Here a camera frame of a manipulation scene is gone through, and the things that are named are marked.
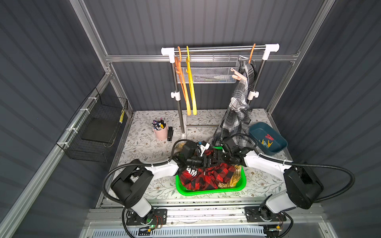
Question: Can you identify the red black plaid shirt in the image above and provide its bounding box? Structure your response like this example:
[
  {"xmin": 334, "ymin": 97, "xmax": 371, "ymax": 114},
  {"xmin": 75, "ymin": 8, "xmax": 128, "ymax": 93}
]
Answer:
[{"xmin": 179, "ymin": 149, "xmax": 228, "ymax": 191}]

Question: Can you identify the yellow plaid long-sleeve shirt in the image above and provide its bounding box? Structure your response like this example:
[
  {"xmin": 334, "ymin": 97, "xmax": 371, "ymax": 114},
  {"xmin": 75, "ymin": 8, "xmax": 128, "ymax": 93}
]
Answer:
[{"xmin": 218, "ymin": 165, "xmax": 242, "ymax": 188}]

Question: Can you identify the grey plaid long-sleeve shirt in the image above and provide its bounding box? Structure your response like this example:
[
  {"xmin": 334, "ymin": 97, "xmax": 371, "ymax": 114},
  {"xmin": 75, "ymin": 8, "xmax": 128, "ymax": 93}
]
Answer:
[{"xmin": 211, "ymin": 58, "xmax": 257, "ymax": 148}]

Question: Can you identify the red clothespin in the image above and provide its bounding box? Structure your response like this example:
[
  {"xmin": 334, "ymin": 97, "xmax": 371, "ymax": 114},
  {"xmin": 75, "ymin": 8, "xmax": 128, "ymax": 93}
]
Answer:
[{"xmin": 265, "ymin": 134, "xmax": 274, "ymax": 141}]

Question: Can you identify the pink clothespin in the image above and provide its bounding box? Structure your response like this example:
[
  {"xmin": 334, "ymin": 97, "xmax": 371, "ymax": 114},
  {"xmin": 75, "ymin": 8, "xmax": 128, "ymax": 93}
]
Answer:
[{"xmin": 230, "ymin": 68, "xmax": 247, "ymax": 81}]

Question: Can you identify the yellow plastic hanger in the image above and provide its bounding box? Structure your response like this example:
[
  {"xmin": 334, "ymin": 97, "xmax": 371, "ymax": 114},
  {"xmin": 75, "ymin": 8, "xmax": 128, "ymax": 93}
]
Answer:
[{"xmin": 186, "ymin": 46, "xmax": 197, "ymax": 115}]

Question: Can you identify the orange plastic hanger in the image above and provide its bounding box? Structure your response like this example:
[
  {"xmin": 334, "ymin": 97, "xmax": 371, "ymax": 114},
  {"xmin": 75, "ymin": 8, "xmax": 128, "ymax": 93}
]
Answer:
[{"xmin": 175, "ymin": 46, "xmax": 191, "ymax": 116}]

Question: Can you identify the brown orange hanger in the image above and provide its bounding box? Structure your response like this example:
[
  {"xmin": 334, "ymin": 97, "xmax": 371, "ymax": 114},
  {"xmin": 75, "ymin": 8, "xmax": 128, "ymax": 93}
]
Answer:
[{"xmin": 248, "ymin": 43, "xmax": 256, "ymax": 63}]

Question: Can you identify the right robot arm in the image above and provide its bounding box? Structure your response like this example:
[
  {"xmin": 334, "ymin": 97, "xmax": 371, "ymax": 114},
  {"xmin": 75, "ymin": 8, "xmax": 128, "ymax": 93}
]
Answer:
[{"xmin": 221, "ymin": 134, "xmax": 355, "ymax": 221}]

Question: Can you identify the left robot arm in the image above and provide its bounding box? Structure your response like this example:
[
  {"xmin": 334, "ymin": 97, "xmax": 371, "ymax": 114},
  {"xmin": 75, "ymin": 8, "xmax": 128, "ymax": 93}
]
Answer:
[{"xmin": 102, "ymin": 139, "xmax": 221, "ymax": 223}]

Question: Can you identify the dark teal plastic bin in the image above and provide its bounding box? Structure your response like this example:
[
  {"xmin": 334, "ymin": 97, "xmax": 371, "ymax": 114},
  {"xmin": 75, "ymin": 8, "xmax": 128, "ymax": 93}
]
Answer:
[{"xmin": 249, "ymin": 122, "xmax": 288, "ymax": 156}]

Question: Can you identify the green perforated plastic tray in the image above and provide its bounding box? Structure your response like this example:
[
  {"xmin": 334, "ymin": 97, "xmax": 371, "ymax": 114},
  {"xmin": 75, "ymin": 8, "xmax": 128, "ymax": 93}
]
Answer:
[{"xmin": 176, "ymin": 146, "xmax": 247, "ymax": 196}]

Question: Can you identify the black stapler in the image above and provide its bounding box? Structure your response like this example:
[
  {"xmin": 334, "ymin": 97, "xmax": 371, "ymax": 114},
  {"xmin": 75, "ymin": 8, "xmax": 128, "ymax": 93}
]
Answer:
[{"xmin": 167, "ymin": 127, "xmax": 173, "ymax": 141}]

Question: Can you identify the pink pen cup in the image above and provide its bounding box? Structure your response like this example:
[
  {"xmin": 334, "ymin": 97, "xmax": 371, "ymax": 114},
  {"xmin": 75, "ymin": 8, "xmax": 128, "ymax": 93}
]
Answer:
[{"xmin": 152, "ymin": 118, "xmax": 168, "ymax": 141}]

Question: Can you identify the steel clothes rack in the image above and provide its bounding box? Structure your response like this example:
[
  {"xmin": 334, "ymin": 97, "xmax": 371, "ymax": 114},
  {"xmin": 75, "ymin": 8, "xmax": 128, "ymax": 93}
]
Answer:
[{"xmin": 161, "ymin": 44, "xmax": 280, "ymax": 136}]

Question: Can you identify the floral table mat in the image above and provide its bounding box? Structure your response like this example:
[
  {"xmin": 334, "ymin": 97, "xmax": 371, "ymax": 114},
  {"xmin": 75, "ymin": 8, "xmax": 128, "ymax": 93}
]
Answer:
[{"xmin": 118, "ymin": 110, "xmax": 286, "ymax": 203}]

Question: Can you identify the yellow object in basket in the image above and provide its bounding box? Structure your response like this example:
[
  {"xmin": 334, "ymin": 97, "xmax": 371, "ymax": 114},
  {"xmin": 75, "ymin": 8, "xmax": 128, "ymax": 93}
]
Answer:
[{"xmin": 119, "ymin": 109, "xmax": 125, "ymax": 124}]

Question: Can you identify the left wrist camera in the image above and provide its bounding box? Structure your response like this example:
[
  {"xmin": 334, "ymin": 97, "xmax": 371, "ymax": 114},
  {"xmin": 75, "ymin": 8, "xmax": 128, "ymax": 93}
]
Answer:
[{"xmin": 198, "ymin": 141, "xmax": 210, "ymax": 157}]

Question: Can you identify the white mesh wire basket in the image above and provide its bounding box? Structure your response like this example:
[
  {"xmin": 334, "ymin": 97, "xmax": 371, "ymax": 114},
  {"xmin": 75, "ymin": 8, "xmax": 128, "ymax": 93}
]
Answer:
[{"xmin": 190, "ymin": 61, "xmax": 239, "ymax": 84}]

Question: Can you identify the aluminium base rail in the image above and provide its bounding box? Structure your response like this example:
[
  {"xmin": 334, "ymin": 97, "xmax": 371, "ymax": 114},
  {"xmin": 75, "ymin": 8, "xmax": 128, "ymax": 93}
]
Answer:
[{"xmin": 79, "ymin": 201, "xmax": 338, "ymax": 238}]

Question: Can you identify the black wire wall basket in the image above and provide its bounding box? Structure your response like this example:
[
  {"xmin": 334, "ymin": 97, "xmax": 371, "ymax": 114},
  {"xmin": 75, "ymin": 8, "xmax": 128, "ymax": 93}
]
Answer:
[{"xmin": 57, "ymin": 91, "xmax": 129, "ymax": 163}]

